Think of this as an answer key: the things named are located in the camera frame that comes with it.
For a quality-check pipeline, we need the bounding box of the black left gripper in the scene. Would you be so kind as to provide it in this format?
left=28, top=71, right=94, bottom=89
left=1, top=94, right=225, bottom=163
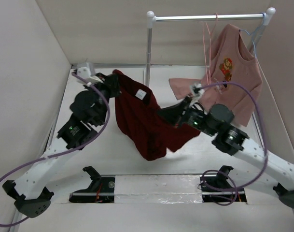
left=84, top=73, right=121, bottom=126

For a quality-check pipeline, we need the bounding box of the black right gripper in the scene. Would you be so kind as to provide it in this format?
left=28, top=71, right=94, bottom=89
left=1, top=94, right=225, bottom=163
left=155, top=96, right=215, bottom=137

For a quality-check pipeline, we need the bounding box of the dark red t shirt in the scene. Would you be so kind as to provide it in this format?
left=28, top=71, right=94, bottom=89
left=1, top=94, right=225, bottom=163
left=112, top=70, right=200, bottom=161

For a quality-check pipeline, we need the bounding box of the pink wire hanger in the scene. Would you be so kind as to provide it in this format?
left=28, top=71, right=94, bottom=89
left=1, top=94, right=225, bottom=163
left=202, top=13, right=218, bottom=84

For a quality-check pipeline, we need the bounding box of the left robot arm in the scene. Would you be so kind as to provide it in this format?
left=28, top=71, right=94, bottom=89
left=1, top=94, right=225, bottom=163
left=2, top=73, right=121, bottom=218

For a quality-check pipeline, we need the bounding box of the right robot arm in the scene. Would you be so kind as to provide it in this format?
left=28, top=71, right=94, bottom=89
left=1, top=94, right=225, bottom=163
left=157, top=97, right=294, bottom=209

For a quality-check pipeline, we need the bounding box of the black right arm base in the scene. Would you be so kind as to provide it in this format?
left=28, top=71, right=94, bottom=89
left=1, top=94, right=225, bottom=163
left=197, top=165, right=247, bottom=206

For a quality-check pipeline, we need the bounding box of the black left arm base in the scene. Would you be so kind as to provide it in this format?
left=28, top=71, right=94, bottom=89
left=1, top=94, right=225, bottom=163
left=69, top=166, right=115, bottom=203

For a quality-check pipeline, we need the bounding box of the pink printed t shirt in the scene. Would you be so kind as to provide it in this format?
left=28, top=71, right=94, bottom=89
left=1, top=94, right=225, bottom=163
left=168, top=23, right=263, bottom=128

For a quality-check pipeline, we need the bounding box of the white metal clothes rack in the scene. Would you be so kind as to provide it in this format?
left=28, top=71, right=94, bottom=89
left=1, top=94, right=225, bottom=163
left=144, top=7, right=276, bottom=86

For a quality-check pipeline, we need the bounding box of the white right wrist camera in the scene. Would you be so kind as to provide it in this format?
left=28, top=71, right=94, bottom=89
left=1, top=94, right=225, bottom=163
left=189, top=83, right=205, bottom=102

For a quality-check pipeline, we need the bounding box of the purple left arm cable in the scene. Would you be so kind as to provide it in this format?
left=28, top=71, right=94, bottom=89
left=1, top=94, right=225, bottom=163
left=0, top=73, right=111, bottom=228

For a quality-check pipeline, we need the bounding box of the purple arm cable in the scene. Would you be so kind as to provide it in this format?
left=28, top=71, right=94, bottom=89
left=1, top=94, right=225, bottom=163
left=0, top=73, right=111, bottom=228
left=199, top=81, right=268, bottom=206

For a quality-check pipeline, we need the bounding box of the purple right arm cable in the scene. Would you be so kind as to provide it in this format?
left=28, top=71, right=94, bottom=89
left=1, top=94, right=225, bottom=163
left=199, top=81, right=268, bottom=206

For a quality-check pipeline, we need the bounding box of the blue wire hanger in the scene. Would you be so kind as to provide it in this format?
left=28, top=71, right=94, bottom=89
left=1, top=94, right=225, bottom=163
left=240, top=12, right=267, bottom=58

